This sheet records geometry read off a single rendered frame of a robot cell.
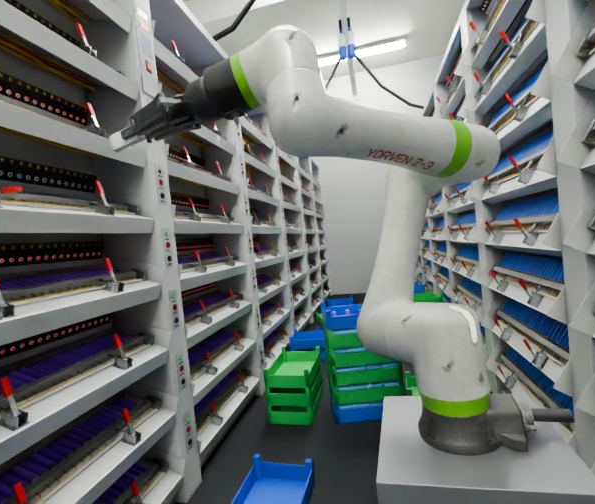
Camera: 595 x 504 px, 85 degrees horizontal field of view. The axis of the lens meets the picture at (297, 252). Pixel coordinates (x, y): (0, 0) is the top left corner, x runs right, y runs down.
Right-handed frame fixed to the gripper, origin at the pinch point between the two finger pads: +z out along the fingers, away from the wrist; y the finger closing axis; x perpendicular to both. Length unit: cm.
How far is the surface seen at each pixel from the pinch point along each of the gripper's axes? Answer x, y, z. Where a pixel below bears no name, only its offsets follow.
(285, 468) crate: -98, 43, 10
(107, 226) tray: -11.1, 12.8, 21.8
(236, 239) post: -15, 100, 27
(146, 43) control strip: 45, 36, 8
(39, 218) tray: -9.9, -4.6, 21.3
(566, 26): -2, 31, -94
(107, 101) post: 30.6, 30.5, 24.2
